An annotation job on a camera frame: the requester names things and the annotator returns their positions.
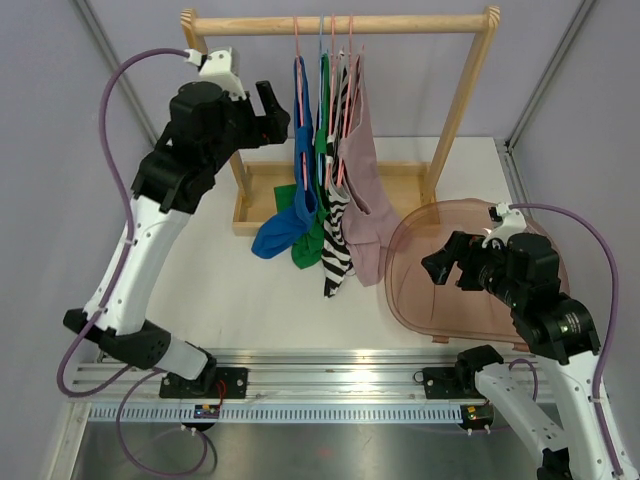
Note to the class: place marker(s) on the blue tank top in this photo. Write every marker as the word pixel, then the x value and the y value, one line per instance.
pixel 281 231

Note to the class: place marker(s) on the wooden clothes rack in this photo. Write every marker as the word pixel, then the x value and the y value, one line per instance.
pixel 409 185

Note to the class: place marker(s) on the pink wire hanger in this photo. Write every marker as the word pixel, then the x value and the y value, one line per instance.
pixel 300 95

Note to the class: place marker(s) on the pink hanger of striped top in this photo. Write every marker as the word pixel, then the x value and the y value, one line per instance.
pixel 335 59

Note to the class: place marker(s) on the translucent pink plastic basket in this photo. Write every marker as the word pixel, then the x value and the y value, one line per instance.
pixel 443 312

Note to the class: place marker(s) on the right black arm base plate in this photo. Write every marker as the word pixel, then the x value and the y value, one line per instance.
pixel 441 383

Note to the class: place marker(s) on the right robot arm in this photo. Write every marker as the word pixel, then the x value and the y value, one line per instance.
pixel 523 274

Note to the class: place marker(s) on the green tank top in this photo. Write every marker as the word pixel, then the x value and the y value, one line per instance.
pixel 307 250

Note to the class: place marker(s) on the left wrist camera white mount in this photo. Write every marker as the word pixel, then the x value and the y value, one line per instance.
pixel 219 67

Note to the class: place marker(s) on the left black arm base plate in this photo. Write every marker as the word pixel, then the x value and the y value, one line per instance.
pixel 231 382

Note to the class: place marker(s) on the black white striped tank top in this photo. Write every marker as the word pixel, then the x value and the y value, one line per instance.
pixel 336 258

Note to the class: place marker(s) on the white slotted cable duct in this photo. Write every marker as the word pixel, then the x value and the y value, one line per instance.
pixel 278 413

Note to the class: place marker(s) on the pink tank top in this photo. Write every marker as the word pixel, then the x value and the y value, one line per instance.
pixel 369 220

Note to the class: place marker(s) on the aluminium rail base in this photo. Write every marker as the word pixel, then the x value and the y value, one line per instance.
pixel 350 376

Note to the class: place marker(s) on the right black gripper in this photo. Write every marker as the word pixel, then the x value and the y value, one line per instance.
pixel 465 247

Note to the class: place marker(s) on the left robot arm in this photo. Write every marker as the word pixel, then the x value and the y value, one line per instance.
pixel 207 127

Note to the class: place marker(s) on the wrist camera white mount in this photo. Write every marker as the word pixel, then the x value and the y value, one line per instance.
pixel 219 67
pixel 507 222

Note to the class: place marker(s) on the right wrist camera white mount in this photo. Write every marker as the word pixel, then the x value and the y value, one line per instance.
pixel 507 222

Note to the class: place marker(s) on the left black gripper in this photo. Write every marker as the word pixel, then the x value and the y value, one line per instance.
pixel 267 129

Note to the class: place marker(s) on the blue wire hanger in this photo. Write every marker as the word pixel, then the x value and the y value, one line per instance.
pixel 320 45

